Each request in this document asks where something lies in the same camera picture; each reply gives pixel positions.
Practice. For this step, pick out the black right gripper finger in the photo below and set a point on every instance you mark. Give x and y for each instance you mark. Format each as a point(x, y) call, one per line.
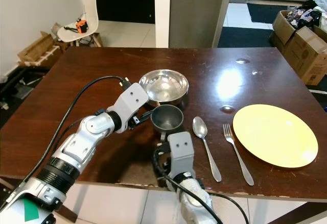
point(158, 159)
point(159, 172)

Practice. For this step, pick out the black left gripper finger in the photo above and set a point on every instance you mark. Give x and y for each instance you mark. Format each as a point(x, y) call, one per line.
point(152, 112)
point(147, 124)

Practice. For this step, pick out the dark grey cup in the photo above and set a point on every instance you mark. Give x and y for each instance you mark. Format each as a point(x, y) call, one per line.
point(167, 124)

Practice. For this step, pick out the stainless steel bowl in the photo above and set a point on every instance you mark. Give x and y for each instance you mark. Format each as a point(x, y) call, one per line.
point(164, 85)

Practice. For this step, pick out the silver metal spoon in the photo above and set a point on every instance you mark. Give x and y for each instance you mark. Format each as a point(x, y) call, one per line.
point(200, 127)

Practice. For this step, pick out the silver metal fork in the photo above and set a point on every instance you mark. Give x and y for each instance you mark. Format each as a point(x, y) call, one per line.
point(230, 138)

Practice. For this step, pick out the orange and black device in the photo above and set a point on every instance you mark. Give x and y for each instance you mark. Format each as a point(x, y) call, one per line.
point(82, 26)

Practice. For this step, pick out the yellow round plate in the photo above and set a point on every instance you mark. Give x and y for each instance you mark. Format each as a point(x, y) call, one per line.
point(276, 134)

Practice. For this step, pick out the dark floor mat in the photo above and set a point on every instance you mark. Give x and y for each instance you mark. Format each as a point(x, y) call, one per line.
point(245, 38)
point(263, 14)

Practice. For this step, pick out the white plastic chair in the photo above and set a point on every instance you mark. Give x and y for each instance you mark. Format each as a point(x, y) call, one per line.
point(91, 7)

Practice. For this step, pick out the flat cardboard crate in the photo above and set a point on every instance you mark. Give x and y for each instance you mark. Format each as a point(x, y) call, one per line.
point(38, 48)

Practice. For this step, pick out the black equipment stand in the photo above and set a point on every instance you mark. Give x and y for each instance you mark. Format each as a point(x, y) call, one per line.
point(13, 94)

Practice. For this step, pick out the open cardboard box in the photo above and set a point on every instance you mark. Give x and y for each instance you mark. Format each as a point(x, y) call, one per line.
point(281, 27)

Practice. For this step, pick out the closed printed cardboard box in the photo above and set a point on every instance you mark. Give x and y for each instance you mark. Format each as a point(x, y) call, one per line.
point(309, 55)

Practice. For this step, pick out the packaging clutter pile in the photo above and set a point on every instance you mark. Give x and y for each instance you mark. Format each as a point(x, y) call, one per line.
point(304, 15)

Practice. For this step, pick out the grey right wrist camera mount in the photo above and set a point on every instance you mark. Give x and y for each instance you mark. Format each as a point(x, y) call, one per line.
point(181, 152)

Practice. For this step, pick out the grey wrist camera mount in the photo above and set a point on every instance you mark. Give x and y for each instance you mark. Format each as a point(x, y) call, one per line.
point(181, 152)
point(132, 101)

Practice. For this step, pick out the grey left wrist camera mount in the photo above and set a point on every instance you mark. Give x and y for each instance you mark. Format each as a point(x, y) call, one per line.
point(132, 101)

